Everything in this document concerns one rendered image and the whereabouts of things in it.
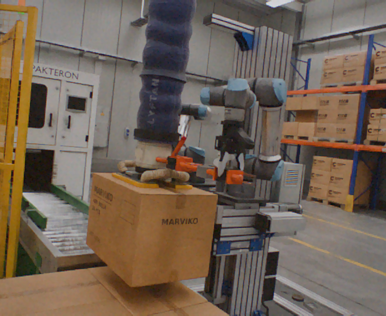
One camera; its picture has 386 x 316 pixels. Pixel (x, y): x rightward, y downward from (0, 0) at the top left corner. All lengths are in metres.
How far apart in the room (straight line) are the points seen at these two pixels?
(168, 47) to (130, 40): 10.14
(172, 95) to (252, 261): 1.17
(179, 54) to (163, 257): 0.94
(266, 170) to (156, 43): 0.83
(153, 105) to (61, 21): 9.73
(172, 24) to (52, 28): 9.57
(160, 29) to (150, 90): 0.29
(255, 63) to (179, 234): 1.14
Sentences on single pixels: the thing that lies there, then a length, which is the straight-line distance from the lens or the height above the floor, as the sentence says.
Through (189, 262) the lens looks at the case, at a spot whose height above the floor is 0.76.
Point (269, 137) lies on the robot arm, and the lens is 1.86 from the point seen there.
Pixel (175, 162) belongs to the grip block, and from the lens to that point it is 1.59.
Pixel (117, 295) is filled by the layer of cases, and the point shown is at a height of 0.54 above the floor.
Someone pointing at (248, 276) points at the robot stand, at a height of 0.51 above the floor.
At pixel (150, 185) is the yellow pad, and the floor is 1.09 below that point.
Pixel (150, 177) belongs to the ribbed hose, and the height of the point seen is 1.13.
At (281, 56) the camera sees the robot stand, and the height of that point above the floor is 1.88.
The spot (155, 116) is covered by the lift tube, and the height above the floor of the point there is 1.40.
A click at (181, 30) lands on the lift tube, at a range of 1.82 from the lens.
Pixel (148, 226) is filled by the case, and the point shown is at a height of 0.94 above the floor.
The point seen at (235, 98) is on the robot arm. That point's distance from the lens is 1.34.
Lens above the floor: 1.32
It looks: 3 degrees down
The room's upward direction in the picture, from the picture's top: 6 degrees clockwise
